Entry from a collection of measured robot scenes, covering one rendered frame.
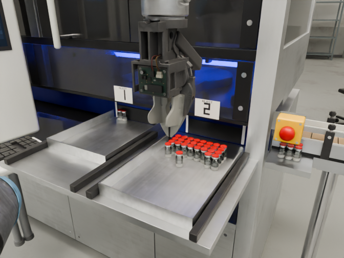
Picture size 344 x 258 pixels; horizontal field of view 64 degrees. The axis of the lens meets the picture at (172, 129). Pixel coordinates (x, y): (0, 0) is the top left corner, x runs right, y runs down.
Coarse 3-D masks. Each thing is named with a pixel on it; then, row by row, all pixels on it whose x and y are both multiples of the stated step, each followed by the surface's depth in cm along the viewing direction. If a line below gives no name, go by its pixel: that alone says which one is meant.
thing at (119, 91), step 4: (116, 88) 104; (120, 88) 103; (124, 88) 102; (128, 88) 101; (116, 92) 105; (120, 92) 104; (128, 92) 102; (116, 96) 105; (120, 96) 104; (128, 96) 102; (132, 96) 102; (116, 100) 106; (120, 100) 105; (124, 100) 104; (128, 100) 103; (132, 100) 102
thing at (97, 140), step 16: (112, 112) 119; (80, 128) 105; (96, 128) 109; (112, 128) 109; (128, 128) 109; (144, 128) 109; (160, 128) 107; (48, 144) 93; (64, 144) 89; (80, 144) 96; (96, 144) 96; (112, 144) 96; (128, 144) 90; (96, 160) 84
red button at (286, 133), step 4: (284, 128) 75; (288, 128) 75; (292, 128) 75; (280, 132) 76; (284, 132) 75; (288, 132) 75; (292, 132) 74; (280, 136) 76; (284, 136) 76; (288, 136) 75; (292, 136) 75; (284, 140) 76; (288, 140) 76
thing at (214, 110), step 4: (196, 100) 89; (200, 100) 88; (204, 100) 88; (208, 100) 87; (196, 104) 90; (200, 104) 89; (204, 104) 88; (212, 104) 87; (216, 104) 86; (196, 108) 90; (200, 108) 89; (212, 108) 87; (216, 108) 86; (196, 112) 91; (200, 112) 90; (208, 112) 88; (212, 112) 88; (216, 112) 87; (200, 116) 90; (204, 116) 90; (208, 116) 89; (212, 116) 88; (216, 116) 87
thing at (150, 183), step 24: (120, 168) 75; (144, 168) 81; (168, 168) 81; (192, 168) 81; (120, 192) 65; (144, 192) 70; (168, 192) 70; (192, 192) 70; (168, 216) 60; (192, 216) 57
